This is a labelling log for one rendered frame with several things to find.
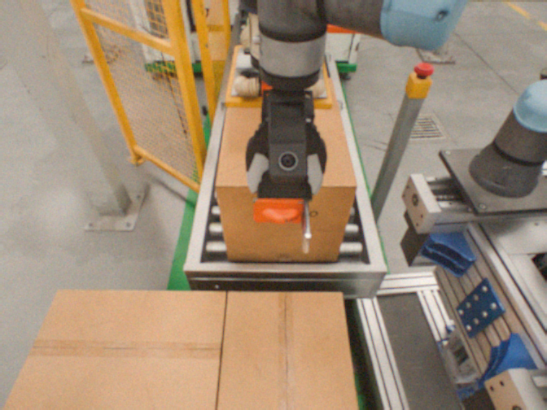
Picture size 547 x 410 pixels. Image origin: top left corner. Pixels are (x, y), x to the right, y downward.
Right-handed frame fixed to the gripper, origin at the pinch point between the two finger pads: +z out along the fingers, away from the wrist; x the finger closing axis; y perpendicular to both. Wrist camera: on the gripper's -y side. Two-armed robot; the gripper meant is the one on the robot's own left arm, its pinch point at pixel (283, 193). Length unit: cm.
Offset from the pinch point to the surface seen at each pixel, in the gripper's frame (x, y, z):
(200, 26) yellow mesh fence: 42, 145, 33
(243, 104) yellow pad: 10.4, 43.2, 12.2
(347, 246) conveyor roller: -27, 37, 69
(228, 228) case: 16, 29, 49
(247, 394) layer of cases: 8, -15, 70
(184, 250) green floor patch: 52, 69, 125
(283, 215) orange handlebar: 0.1, -5.0, -0.6
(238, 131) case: 14, 54, 29
